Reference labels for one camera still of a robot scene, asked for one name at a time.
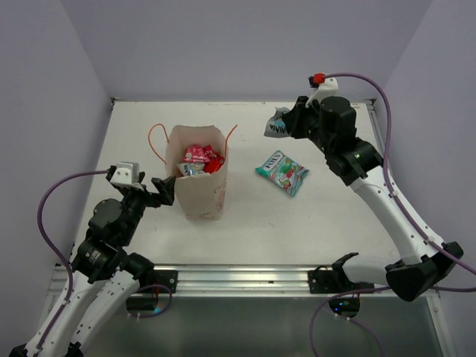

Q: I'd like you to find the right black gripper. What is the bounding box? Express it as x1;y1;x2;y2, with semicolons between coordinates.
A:
283;96;334;155

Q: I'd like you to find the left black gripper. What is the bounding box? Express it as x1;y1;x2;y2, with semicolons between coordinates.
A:
120;171;175;243

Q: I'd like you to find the silver blue snack packet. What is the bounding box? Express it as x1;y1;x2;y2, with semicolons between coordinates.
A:
263;107;290;138

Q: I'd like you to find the printed bear paper bag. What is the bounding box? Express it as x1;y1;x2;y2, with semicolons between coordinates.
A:
147;123;236;219

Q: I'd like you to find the red pink snack packet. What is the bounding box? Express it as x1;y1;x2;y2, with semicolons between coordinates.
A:
183;144;210;163

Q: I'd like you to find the pink small snack packet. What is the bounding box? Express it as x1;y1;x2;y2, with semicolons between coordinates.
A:
203;145;217;158

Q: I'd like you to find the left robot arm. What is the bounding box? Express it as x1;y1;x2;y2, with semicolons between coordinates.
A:
10;166;178;356

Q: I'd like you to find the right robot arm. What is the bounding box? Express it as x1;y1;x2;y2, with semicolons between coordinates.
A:
283;96;463;302

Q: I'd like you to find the green Fox's mint bag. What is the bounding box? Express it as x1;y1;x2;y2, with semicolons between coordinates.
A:
255;150;309;197

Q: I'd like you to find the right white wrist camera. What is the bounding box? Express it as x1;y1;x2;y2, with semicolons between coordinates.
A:
305;73;338;108

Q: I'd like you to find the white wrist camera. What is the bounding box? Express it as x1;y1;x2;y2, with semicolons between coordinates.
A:
106;161;142;190
305;73;338;108

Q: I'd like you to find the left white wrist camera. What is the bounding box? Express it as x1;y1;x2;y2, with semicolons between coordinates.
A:
106;161;142;190

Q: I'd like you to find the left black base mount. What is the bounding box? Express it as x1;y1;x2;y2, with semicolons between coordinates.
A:
126;269;179;319

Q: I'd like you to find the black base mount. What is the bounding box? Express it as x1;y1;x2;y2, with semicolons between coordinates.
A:
307;252;375;318
126;269;179;319

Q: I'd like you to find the aluminium front rail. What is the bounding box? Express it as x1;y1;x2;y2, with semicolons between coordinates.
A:
48;263;436;298

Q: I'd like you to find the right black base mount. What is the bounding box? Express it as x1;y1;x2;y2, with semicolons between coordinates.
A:
307;252;375;318

